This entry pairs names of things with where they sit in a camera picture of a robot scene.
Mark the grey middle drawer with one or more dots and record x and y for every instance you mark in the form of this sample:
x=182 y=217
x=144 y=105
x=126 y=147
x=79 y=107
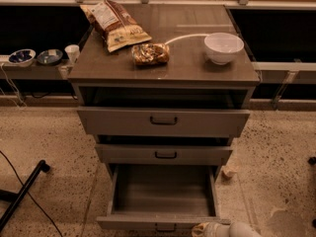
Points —
x=164 y=155

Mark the dark blue bowl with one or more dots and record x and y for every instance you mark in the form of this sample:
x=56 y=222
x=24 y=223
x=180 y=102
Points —
x=50 y=57

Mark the grey drawer cabinet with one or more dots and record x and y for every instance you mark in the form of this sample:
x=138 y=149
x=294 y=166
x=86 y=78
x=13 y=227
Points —
x=188 y=81

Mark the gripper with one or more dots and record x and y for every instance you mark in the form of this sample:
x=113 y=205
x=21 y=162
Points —
x=214 y=230

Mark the grey side shelf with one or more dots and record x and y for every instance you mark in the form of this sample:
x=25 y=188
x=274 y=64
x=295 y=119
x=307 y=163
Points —
x=35 y=71

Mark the blue patterned bowl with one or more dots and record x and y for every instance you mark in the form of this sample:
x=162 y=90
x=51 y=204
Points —
x=22 y=57

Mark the grey bottom drawer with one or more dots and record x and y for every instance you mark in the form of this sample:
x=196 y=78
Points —
x=163 y=198

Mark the white bowl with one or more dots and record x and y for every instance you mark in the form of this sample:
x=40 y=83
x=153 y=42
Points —
x=222 y=48

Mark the clear snack packet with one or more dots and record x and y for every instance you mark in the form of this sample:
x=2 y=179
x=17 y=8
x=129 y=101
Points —
x=150 y=53

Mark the black stand leg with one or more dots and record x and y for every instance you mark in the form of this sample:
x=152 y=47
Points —
x=14 y=199

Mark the brown chip bag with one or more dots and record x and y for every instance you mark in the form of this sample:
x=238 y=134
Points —
x=114 y=24

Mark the crumpled paper scrap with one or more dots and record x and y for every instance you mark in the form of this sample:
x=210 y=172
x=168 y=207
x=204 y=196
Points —
x=228 y=173

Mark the grey drawer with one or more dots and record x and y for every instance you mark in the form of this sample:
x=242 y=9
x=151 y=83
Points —
x=164 y=155
x=163 y=198
x=163 y=122

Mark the white paper cup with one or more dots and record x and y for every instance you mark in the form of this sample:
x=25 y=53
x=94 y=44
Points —
x=73 y=52

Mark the grey top drawer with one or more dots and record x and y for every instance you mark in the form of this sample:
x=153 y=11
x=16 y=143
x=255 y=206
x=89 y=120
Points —
x=163 y=122

